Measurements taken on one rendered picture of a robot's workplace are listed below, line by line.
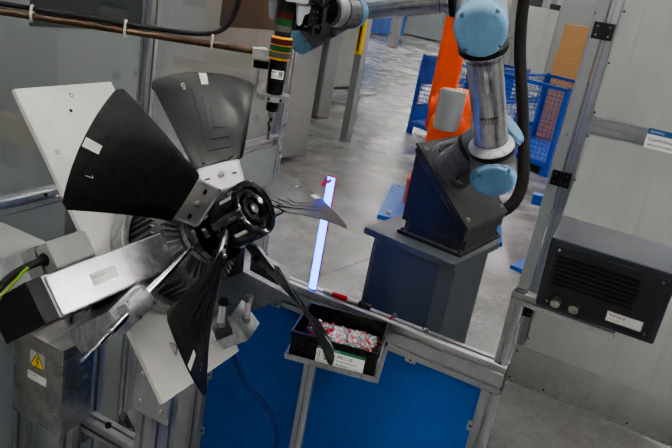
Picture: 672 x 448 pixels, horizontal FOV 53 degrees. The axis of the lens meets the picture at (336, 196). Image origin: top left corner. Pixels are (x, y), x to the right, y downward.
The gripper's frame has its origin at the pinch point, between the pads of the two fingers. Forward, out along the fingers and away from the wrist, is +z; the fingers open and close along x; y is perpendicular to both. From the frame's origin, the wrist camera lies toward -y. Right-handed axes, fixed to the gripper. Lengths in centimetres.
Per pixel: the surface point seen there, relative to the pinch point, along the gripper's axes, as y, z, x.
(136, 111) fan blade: 23.3, 25.1, 10.1
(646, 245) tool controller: 38, -40, -76
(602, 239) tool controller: 39, -37, -67
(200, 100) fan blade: 25.1, -2.2, 17.2
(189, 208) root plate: 41.8, 15.4, 3.7
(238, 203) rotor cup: 39.2, 11.1, -4.4
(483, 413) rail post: 91, -37, -53
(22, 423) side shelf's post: 119, 10, 53
